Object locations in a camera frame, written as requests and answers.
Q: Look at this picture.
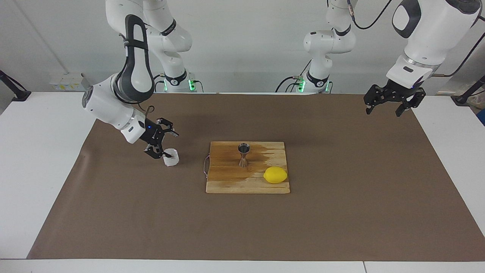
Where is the brown paper table mat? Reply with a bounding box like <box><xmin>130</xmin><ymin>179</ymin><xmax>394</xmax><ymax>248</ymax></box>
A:
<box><xmin>27</xmin><ymin>92</ymin><xmax>485</xmax><ymax>262</ymax></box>

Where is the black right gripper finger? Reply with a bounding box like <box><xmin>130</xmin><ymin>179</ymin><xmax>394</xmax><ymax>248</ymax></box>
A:
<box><xmin>143</xmin><ymin>141</ymin><xmax>173</xmax><ymax>160</ymax></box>
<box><xmin>156</xmin><ymin>118</ymin><xmax>180</xmax><ymax>138</ymax></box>

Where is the clear plastic bag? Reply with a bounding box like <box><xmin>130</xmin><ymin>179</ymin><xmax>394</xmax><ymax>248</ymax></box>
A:
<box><xmin>464</xmin><ymin>82</ymin><xmax>485</xmax><ymax>110</ymax></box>

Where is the black base cable bundle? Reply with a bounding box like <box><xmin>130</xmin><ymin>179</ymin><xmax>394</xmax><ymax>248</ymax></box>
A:
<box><xmin>275</xmin><ymin>63</ymin><xmax>304</xmax><ymax>93</ymax></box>

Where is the wooden cutting board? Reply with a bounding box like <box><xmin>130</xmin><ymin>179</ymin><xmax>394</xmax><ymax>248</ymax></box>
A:
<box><xmin>203</xmin><ymin>141</ymin><xmax>291</xmax><ymax>194</ymax></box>

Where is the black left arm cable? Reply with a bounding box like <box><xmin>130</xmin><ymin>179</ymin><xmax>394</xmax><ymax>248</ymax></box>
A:
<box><xmin>347</xmin><ymin>0</ymin><xmax>485</xmax><ymax>78</ymax></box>

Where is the white box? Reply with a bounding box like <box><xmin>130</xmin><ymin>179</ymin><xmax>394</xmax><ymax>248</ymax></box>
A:
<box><xmin>49</xmin><ymin>73</ymin><xmax>86</xmax><ymax>91</ymax></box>

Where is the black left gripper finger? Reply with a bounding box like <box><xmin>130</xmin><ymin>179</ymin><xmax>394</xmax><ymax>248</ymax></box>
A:
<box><xmin>363</xmin><ymin>84</ymin><xmax>387</xmax><ymax>115</ymax></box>
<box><xmin>395</xmin><ymin>88</ymin><xmax>426</xmax><ymax>117</ymax></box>

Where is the black clamp stand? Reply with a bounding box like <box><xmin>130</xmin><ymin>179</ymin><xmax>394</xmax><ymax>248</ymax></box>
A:
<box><xmin>0</xmin><ymin>70</ymin><xmax>31</xmax><ymax>102</ymax></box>
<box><xmin>451</xmin><ymin>75</ymin><xmax>485</xmax><ymax>106</ymax></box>

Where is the steel double jigger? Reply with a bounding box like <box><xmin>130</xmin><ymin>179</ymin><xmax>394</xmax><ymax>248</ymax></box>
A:
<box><xmin>237</xmin><ymin>143</ymin><xmax>250</xmax><ymax>168</ymax></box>

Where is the yellow lemon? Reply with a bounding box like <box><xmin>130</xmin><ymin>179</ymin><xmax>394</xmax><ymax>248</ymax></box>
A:
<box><xmin>263</xmin><ymin>166</ymin><xmax>288</xmax><ymax>184</ymax></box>

